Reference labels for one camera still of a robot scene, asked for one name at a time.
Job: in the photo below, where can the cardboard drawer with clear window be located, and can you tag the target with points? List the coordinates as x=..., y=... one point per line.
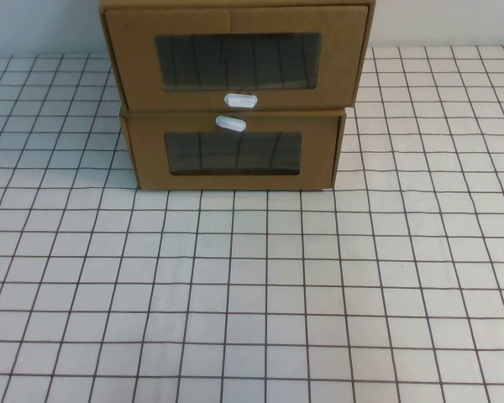
x=130, y=63
x=147, y=159

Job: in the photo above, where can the white grid tablecloth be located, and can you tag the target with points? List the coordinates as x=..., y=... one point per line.
x=252, y=294

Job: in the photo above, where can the brown cardboard box shell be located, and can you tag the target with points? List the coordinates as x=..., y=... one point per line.
x=235, y=3

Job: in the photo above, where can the cardboard lower drawer with window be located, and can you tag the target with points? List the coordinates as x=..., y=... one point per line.
x=298, y=112

